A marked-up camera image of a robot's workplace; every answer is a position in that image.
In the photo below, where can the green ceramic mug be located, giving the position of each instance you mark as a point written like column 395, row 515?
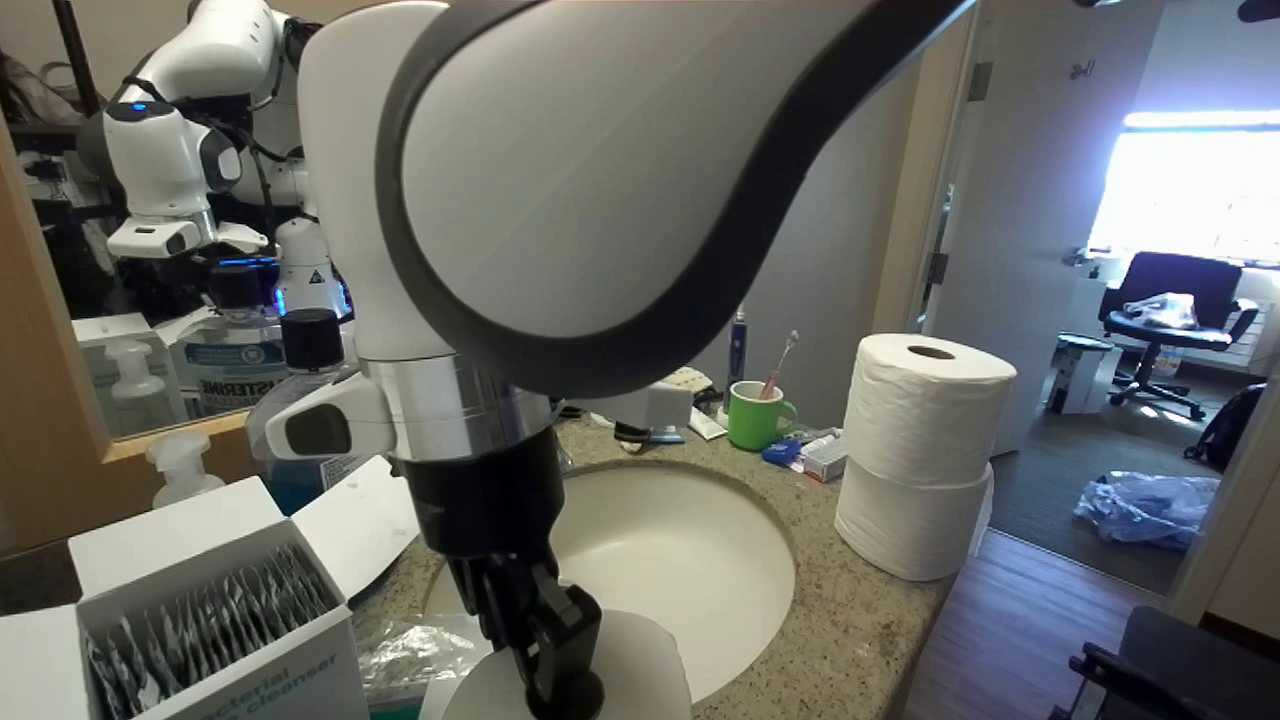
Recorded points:
column 753, row 421

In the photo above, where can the small white cardboard box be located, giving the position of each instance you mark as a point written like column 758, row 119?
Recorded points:
column 821, row 457

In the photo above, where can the small blue packet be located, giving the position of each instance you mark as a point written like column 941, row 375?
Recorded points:
column 783, row 452

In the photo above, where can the white toothpaste tube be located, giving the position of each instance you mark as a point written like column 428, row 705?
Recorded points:
column 706, row 427

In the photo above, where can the cream patterned washcloth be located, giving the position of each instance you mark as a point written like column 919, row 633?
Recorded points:
column 672, row 406

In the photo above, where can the wood framed wall mirror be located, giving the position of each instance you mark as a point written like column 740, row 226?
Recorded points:
column 52, row 442

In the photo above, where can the white oval sink basin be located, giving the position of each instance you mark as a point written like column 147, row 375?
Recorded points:
column 683, row 562

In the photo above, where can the white storage container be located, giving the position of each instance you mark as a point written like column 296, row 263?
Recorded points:
column 1083, row 380

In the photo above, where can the electric toothbrush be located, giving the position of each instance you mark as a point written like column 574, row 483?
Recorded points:
column 738, row 355

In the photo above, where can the clear pump dispenser bottle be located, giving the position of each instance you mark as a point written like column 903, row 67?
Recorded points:
column 180, row 473

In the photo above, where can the pink manual toothbrush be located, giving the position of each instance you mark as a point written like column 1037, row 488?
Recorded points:
column 777, row 361

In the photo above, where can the black bag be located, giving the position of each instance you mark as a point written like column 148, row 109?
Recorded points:
column 1224, row 427

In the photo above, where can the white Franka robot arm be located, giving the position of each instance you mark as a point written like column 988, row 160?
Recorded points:
column 603, row 175

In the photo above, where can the blue plastic bag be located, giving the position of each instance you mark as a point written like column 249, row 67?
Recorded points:
column 1146, row 507

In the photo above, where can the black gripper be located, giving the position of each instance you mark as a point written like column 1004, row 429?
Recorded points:
column 484, row 503

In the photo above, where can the bright window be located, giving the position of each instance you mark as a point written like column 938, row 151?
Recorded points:
column 1193, row 186

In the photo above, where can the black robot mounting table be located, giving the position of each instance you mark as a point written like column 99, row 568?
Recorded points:
column 1187, row 673

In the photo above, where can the black office chair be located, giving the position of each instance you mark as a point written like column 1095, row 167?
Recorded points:
column 1172, row 302

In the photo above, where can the open white box with packets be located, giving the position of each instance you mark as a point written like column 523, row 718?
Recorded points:
column 264, row 683

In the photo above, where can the clear bag with small box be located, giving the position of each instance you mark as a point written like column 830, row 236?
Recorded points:
column 405, row 663

